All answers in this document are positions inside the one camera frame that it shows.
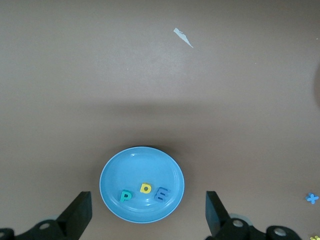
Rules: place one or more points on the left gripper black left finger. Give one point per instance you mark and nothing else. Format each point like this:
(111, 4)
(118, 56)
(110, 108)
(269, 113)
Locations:
(75, 215)

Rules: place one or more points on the yellow foam letter k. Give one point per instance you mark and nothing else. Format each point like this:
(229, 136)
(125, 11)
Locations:
(315, 238)

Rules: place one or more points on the blue foam letter m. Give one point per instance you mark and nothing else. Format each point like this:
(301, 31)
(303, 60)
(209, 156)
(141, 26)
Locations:
(158, 195)

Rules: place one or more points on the blue plate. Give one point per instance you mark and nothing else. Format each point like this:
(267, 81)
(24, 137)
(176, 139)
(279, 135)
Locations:
(140, 170)

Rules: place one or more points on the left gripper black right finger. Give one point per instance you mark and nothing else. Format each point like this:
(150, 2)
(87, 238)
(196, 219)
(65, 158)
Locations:
(217, 217)

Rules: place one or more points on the blue foam letter x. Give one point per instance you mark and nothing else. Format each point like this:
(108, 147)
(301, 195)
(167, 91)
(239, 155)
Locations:
(312, 198)

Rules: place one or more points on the yellow foam letter d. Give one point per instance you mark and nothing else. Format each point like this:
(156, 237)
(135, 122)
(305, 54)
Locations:
(142, 188)

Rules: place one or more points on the white paper scrap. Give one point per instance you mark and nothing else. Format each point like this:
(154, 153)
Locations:
(182, 36)

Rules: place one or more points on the teal foam letter p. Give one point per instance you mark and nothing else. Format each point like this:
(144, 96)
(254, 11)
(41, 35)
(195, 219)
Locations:
(122, 197)

